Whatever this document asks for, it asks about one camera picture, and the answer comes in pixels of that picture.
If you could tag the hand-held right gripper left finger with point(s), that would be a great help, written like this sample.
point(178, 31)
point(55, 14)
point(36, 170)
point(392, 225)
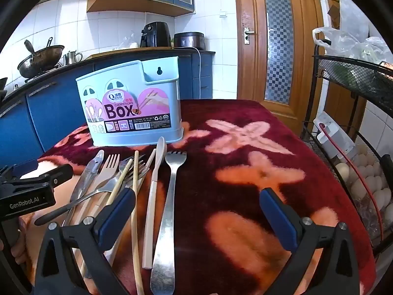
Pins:
point(118, 213)

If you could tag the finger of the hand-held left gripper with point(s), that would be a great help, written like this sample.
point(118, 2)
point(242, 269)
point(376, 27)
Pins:
point(58, 173)
point(26, 166)

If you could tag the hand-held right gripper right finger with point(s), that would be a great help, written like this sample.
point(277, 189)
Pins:
point(278, 218)

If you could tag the steel spoon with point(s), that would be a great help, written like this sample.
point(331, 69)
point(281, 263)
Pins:
point(70, 204)

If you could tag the beige plastic spoon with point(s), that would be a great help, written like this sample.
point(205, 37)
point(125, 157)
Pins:
point(152, 206)

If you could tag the large steel fork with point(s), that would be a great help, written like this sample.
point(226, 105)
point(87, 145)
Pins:
point(167, 221)

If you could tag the light blue utensil box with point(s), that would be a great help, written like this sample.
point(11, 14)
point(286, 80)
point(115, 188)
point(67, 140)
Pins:
point(159, 98)

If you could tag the person's left hand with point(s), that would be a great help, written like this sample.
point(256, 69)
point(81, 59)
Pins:
point(19, 250)

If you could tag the red floral blanket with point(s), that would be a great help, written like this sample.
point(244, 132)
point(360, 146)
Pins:
point(245, 175)

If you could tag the pile of white eggs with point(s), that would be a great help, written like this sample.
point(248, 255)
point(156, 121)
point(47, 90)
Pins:
point(368, 184)

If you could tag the white power strip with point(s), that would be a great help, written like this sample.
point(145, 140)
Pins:
point(336, 135)

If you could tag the dark metal wok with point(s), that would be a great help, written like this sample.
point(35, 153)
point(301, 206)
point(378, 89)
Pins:
point(40, 61)

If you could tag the steel wok spatula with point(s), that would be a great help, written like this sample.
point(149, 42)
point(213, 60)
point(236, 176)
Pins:
point(30, 50)

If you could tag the steel pitcher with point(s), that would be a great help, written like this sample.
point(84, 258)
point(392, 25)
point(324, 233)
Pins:
point(72, 57)

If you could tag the wooden door with glass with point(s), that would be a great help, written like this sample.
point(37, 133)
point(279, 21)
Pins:
point(245, 73)

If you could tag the clear bag on counter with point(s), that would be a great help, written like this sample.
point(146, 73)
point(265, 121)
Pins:
point(127, 41)

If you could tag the black air fryer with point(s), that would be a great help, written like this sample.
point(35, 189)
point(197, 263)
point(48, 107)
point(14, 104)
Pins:
point(155, 35)

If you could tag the dark rice cooker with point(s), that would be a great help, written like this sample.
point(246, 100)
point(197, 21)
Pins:
point(188, 40)

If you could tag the crumpled clear plastic bag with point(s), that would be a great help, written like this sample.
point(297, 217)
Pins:
point(353, 40)

